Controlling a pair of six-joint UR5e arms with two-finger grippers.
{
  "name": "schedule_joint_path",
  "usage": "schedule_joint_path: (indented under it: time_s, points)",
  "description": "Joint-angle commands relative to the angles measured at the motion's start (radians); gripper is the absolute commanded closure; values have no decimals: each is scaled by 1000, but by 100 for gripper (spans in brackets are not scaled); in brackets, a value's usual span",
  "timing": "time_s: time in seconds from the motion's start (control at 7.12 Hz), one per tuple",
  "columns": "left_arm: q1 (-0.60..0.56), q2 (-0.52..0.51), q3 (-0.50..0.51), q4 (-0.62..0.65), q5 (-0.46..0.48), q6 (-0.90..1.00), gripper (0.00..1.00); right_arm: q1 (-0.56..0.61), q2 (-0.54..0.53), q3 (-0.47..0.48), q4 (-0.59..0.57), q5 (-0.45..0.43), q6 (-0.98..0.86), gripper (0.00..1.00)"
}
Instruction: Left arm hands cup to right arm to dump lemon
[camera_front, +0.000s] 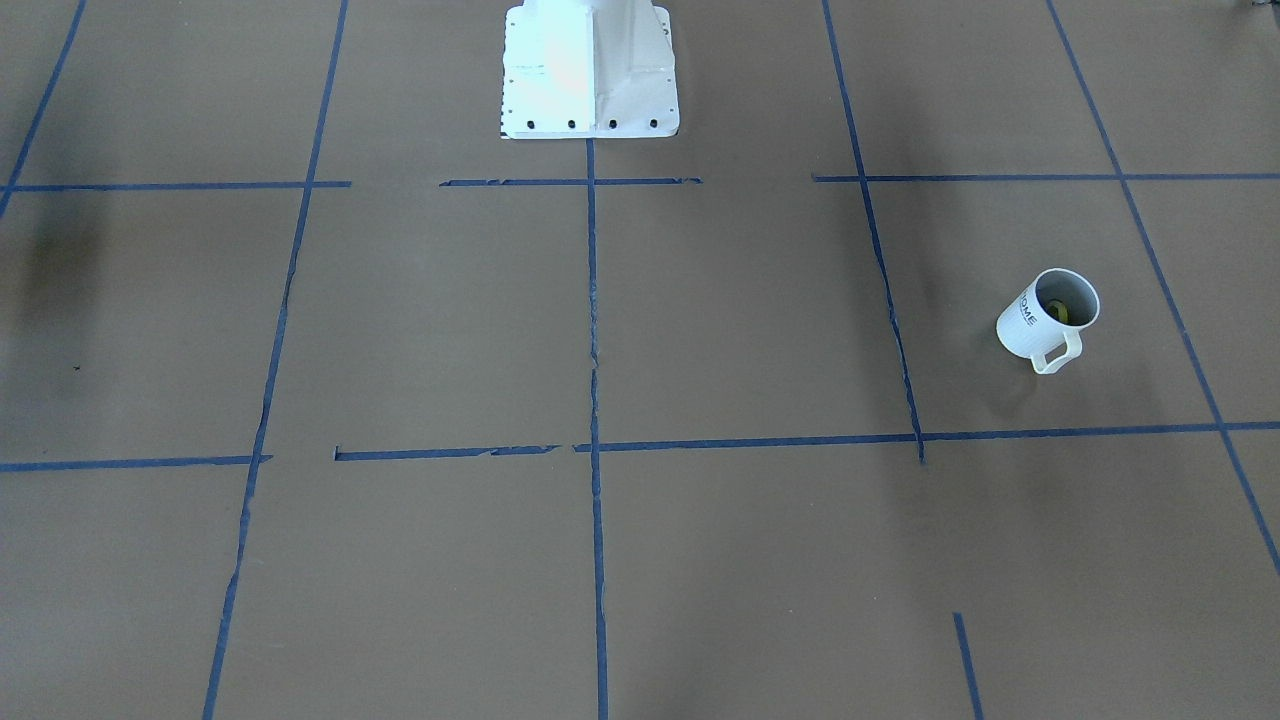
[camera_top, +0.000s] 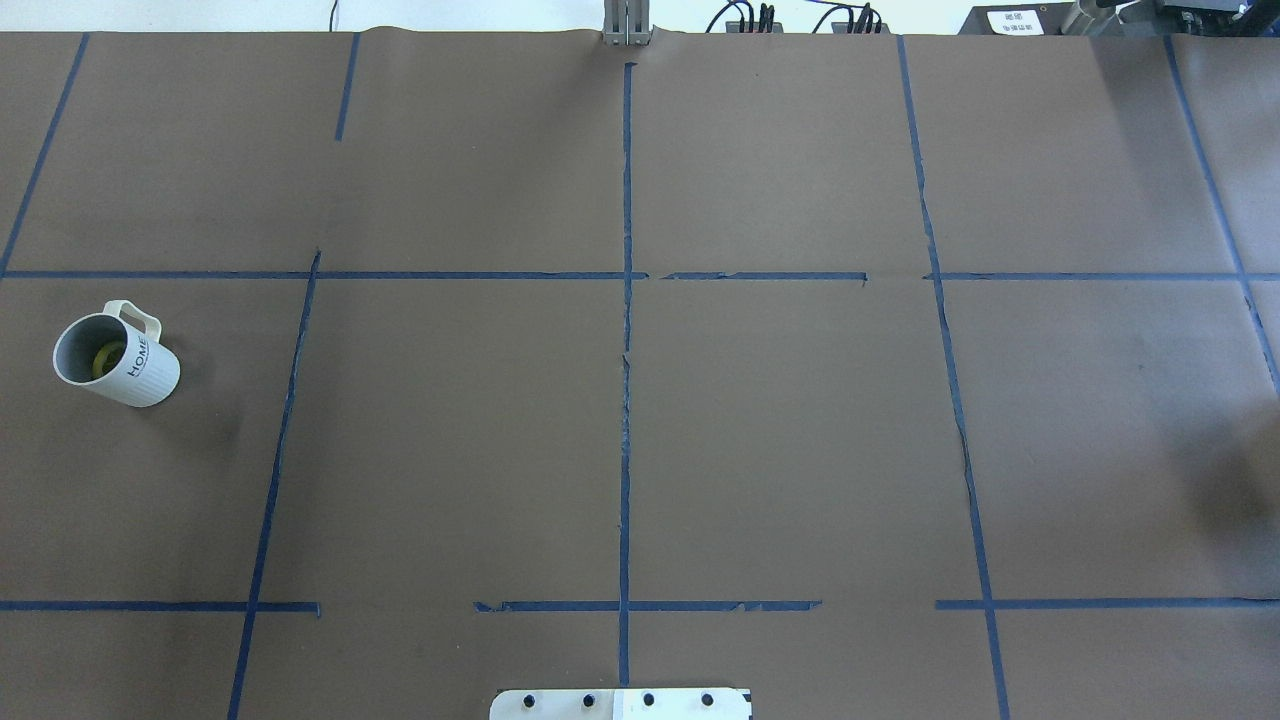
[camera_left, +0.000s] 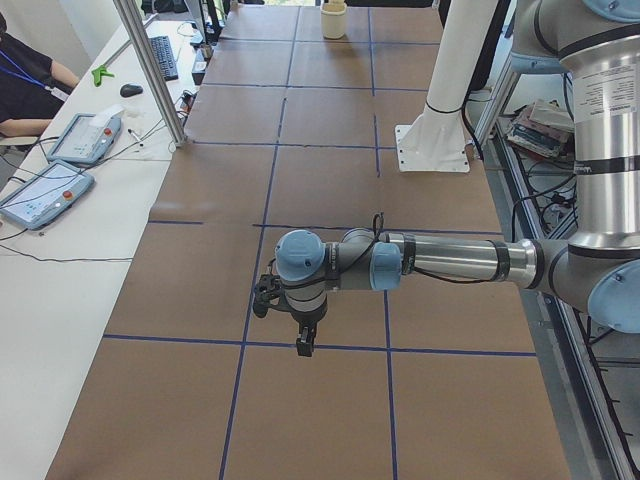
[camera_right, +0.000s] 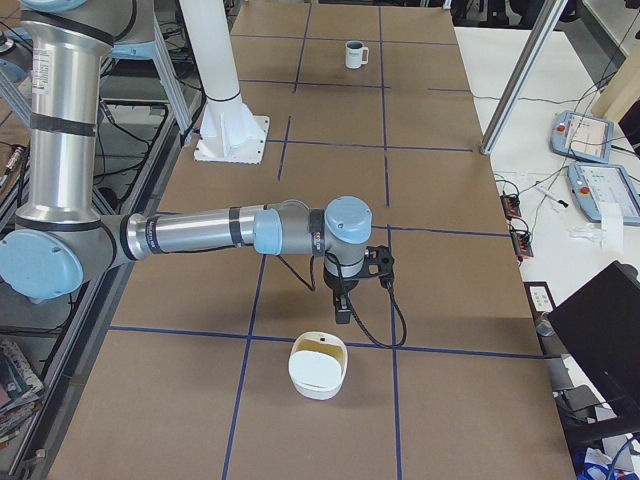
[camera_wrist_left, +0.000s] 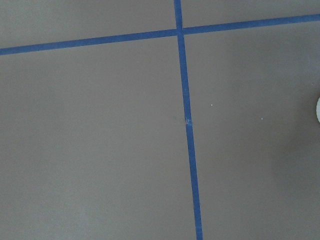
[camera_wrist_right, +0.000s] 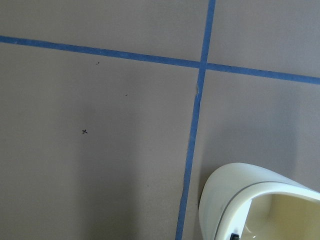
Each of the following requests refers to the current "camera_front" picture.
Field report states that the white mug with handle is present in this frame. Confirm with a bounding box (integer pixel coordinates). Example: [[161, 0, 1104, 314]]
[[995, 268, 1101, 375]]

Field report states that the yellow lemon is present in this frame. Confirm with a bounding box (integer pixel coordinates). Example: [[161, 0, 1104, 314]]
[[1044, 299, 1071, 325]]

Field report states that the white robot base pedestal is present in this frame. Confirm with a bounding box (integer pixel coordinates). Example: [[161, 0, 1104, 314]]
[[500, 1, 681, 140]]

